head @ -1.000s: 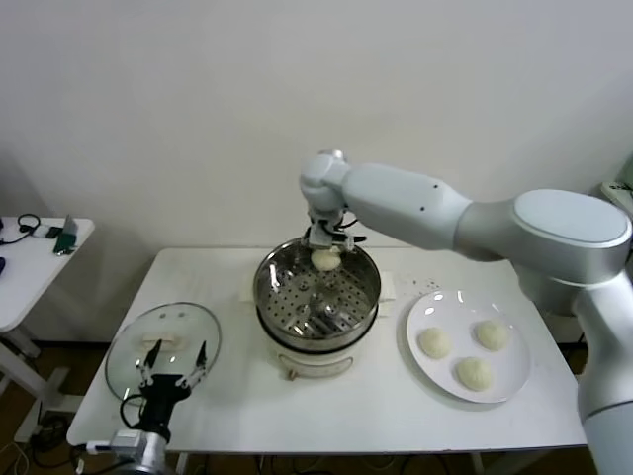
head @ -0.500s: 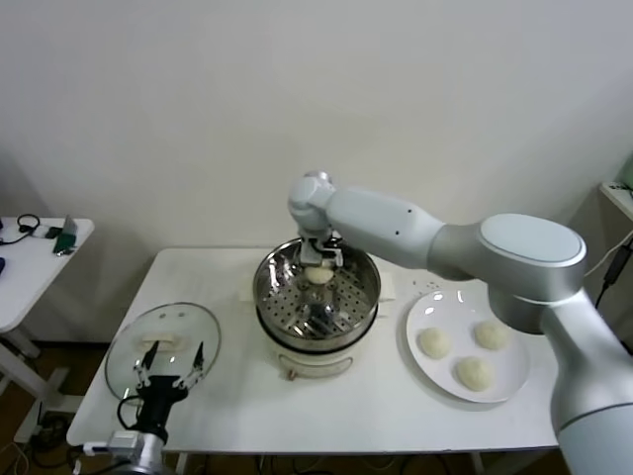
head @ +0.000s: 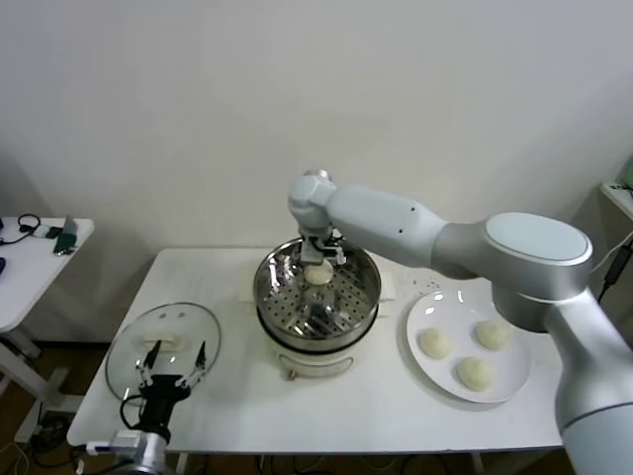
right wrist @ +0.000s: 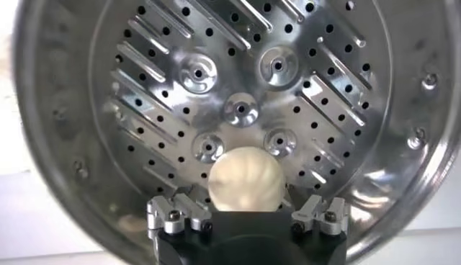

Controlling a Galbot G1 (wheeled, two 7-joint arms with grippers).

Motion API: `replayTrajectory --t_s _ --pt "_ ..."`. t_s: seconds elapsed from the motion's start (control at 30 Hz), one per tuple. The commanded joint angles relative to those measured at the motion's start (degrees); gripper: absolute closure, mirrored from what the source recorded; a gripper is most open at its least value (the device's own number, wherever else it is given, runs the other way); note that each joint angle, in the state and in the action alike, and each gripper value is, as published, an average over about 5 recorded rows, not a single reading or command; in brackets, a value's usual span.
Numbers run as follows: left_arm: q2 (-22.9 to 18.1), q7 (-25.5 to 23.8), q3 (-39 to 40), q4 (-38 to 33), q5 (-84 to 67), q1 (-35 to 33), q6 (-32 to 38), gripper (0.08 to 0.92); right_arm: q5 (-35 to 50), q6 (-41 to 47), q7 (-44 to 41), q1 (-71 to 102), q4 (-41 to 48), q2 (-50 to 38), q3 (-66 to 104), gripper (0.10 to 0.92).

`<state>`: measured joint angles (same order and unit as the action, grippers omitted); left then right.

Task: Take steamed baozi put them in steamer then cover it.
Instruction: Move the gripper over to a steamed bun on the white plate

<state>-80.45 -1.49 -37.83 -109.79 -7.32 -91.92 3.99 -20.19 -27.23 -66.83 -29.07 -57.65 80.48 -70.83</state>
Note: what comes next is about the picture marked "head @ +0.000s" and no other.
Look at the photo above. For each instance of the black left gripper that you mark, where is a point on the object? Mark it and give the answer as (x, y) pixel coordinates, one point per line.
(160, 398)

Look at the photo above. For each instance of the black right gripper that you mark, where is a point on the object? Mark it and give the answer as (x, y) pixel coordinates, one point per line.
(332, 243)

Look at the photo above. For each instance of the white steamed baozi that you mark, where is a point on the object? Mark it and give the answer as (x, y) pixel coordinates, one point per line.
(435, 342)
(475, 373)
(493, 335)
(316, 276)

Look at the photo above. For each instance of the glass pot lid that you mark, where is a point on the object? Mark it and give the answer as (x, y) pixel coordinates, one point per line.
(128, 346)

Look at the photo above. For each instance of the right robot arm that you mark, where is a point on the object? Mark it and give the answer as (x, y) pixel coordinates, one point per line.
(386, 218)

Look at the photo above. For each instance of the perforated steel steamer basket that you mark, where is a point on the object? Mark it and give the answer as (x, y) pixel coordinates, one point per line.
(351, 302)

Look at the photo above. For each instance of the brown crumbs scatter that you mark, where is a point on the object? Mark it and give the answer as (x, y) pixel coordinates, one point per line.
(425, 283)

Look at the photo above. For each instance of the white oval plate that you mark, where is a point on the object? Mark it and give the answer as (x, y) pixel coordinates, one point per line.
(430, 312)

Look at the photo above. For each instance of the white electric cooker pot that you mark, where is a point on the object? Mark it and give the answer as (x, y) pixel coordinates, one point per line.
(311, 361)

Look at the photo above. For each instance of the green and grey tool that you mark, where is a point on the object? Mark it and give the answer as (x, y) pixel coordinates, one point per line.
(64, 242)

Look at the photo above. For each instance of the white side table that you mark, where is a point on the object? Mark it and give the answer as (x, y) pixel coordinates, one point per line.
(29, 277)

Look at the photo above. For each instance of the dark blue object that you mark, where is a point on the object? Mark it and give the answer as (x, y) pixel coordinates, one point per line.
(1, 267)

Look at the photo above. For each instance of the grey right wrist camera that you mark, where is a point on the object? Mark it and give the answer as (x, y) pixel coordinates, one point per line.
(312, 251)

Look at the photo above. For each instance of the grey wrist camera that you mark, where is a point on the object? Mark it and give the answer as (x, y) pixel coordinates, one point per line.
(312, 251)
(127, 438)

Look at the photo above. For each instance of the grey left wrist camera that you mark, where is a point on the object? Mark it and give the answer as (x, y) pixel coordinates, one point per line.
(127, 438)

